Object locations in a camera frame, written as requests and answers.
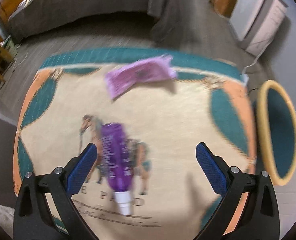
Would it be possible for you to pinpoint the purple spray bottle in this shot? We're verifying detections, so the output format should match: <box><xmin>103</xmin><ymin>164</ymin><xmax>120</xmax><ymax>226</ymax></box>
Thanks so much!
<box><xmin>101</xmin><ymin>123</ymin><xmax>133</xmax><ymax>216</ymax></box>

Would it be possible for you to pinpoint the pink plastic wrapper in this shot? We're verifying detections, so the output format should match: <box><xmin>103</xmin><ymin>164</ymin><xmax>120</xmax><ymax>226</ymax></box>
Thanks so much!
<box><xmin>105</xmin><ymin>55</ymin><xmax>177</xmax><ymax>99</ymax></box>

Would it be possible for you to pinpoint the teal bin with yellow rim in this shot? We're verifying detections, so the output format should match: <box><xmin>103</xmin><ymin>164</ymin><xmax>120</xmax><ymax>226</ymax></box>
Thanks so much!
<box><xmin>253</xmin><ymin>80</ymin><xmax>296</xmax><ymax>186</ymax></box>

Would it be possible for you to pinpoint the horse print quilted cushion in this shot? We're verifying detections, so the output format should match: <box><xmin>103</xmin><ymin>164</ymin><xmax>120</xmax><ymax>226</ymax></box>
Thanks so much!
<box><xmin>13</xmin><ymin>48</ymin><xmax>256</xmax><ymax>239</ymax></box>

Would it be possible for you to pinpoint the white power strip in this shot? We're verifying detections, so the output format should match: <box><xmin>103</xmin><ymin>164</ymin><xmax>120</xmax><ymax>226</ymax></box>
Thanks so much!
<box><xmin>240</xmin><ymin>74</ymin><xmax>250</xmax><ymax>87</ymax></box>

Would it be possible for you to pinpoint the white air purifier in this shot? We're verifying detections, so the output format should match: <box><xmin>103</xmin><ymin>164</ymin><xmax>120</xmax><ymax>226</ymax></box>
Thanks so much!
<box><xmin>229</xmin><ymin>0</ymin><xmax>288</xmax><ymax>56</ymax></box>

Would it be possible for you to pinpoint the bed with brown cover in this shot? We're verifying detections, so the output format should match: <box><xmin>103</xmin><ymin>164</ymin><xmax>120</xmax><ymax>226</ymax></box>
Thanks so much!
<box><xmin>8</xmin><ymin>0</ymin><xmax>181</xmax><ymax>42</ymax></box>

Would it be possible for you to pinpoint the white power cable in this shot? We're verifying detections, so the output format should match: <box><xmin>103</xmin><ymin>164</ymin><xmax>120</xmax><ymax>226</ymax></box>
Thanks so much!
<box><xmin>241</xmin><ymin>42</ymin><xmax>270</xmax><ymax>77</ymax></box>

